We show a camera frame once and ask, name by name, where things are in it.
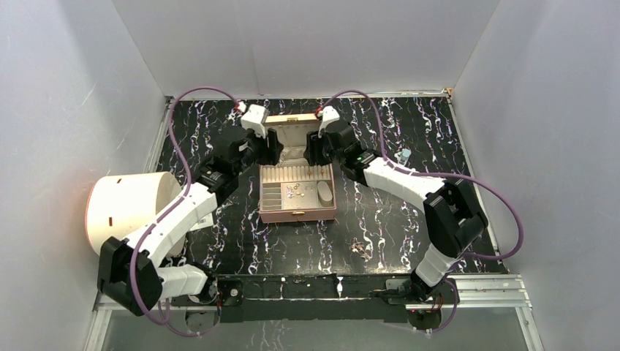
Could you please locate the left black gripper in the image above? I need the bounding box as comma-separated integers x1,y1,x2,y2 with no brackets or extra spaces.
235,128,282,176

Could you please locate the pink jewelry box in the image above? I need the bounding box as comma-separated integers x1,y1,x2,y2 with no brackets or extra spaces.
259,113,337,224

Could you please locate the gold pendant jewelry cluster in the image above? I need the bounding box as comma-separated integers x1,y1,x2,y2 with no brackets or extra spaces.
350,241,373,262

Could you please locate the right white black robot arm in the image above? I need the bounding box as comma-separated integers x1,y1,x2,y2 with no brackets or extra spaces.
303,121,488,303

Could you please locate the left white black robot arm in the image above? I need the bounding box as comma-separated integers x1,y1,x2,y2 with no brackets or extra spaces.
97,127,284,316

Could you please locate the white oval watch pillow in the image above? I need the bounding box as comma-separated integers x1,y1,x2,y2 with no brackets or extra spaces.
317,181,333,207

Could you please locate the light blue white clip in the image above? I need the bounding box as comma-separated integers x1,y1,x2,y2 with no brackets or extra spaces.
396,148,412,165

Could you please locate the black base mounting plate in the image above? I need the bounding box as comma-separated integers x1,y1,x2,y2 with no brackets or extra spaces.
170,273,460,331

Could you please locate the white cylindrical bucket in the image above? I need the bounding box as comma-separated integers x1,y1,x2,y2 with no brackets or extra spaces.
85,171,181,257

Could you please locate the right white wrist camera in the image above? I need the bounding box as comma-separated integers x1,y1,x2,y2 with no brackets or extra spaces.
316,106,340,138

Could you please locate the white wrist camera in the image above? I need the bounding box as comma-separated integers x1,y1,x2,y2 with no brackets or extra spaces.
316,106,340,138
236,101,268,139

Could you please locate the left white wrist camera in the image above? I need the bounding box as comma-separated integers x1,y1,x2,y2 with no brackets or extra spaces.
236,101,268,139

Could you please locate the aluminium frame rail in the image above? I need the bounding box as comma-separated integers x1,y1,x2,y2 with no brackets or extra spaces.
85,273,543,350

